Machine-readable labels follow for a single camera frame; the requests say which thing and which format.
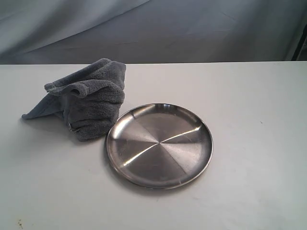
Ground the grey fluffy towel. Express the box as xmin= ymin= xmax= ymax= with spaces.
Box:
xmin=22 ymin=58 xmax=126 ymax=141

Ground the round stainless steel plate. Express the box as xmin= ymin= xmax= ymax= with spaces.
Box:
xmin=105 ymin=103 xmax=213 ymax=189

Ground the grey backdrop cloth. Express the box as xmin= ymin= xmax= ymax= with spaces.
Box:
xmin=0 ymin=0 xmax=307 ymax=64

